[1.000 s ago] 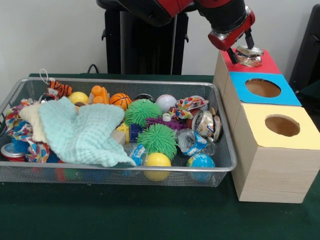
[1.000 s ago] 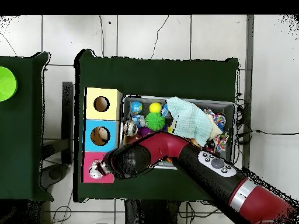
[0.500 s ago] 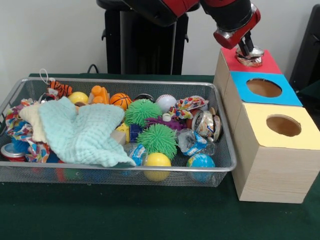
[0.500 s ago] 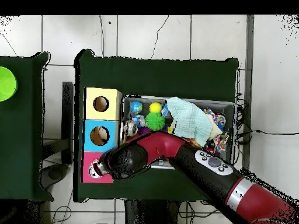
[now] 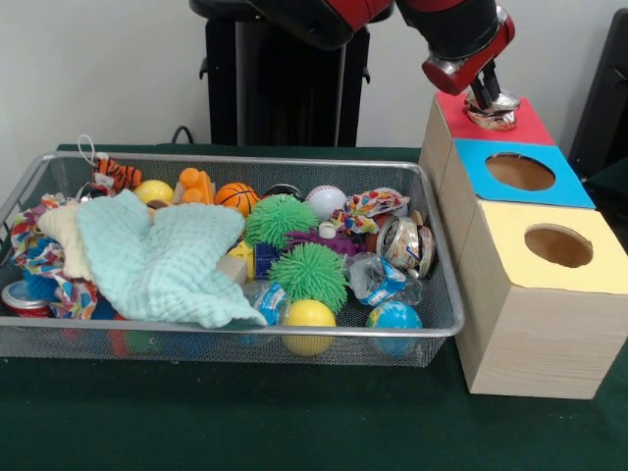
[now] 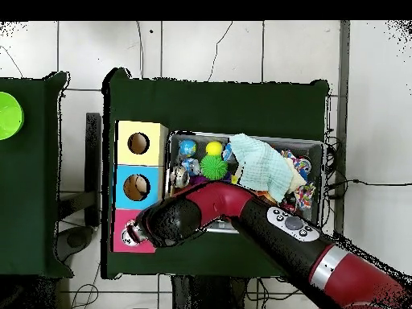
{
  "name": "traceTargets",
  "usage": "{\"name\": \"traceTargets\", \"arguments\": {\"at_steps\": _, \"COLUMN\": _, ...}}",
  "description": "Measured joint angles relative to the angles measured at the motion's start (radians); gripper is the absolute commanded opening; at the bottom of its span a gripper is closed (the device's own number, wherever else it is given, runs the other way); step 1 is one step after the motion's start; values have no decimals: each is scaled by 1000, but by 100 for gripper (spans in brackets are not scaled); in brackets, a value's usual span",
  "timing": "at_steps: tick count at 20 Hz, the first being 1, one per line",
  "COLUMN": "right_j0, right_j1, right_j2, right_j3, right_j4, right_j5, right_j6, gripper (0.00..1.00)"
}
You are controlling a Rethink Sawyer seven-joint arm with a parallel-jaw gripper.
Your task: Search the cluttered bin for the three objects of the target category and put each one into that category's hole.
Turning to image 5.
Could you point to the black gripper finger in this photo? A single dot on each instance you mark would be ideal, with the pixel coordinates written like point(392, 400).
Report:
point(478, 93)
point(492, 83)

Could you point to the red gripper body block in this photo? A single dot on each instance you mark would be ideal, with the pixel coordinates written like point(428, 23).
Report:
point(449, 78)

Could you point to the crushed silver can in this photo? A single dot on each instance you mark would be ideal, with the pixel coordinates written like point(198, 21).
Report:
point(503, 115)
point(407, 243)

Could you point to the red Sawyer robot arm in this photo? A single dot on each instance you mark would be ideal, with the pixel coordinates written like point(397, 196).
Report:
point(441, 24)

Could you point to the wooden three-hole box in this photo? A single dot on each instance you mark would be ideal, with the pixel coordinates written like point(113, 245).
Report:
point(539, 319)

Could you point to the shallow mesh bin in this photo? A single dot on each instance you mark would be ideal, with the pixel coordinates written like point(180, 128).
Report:
point(432, 324)

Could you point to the black flat panel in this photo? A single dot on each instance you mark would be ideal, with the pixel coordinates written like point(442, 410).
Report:
point(608, 98)

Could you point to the dark green side tablecloth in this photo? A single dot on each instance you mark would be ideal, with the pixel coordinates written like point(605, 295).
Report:
point(613, 179)

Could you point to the green spiky ball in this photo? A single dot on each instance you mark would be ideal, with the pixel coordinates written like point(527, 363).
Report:
point(308, 277)
point(280, 221)

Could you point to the blue globe ball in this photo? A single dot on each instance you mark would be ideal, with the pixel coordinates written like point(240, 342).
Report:
point(395, 319)

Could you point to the small orange basketball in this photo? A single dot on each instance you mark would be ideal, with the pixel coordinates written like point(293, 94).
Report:
point(237, 196)

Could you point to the yellow ball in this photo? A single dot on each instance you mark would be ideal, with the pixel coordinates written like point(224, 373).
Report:
point(310, 319)
point(153, 192)

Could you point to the mint waffle cloth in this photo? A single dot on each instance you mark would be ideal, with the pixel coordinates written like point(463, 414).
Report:
point(167, 255)

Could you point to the tiger plush toy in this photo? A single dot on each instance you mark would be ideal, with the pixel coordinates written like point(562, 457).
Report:
point(118, 174)

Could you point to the cream cloth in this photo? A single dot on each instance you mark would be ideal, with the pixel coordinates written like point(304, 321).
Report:
point(64, 230)

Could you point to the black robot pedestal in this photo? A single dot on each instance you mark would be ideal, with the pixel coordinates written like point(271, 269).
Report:
point(284, 98)

